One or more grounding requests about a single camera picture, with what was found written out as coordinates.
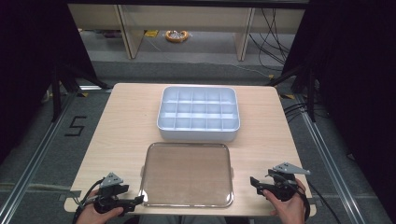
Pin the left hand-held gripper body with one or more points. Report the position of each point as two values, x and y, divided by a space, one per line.
109 190

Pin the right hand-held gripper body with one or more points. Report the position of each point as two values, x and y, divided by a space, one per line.
285 183

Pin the person's right hand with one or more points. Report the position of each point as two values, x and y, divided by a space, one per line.
289 210

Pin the person's left hand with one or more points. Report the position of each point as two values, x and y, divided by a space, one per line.
96 216

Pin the white compartment organizer box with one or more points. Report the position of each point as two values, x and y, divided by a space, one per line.
199 132

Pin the yellow floor tape piece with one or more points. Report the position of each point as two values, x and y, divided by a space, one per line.
287 96
82 94

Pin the black metal stand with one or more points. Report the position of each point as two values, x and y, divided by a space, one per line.
306 90
62 90

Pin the black curtain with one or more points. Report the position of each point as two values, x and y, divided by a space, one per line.
34 62
358 93

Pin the yellow flat object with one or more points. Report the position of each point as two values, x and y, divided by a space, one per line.
151 33

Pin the aluminium floor rail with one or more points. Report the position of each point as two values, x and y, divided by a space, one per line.
34 158
330 161

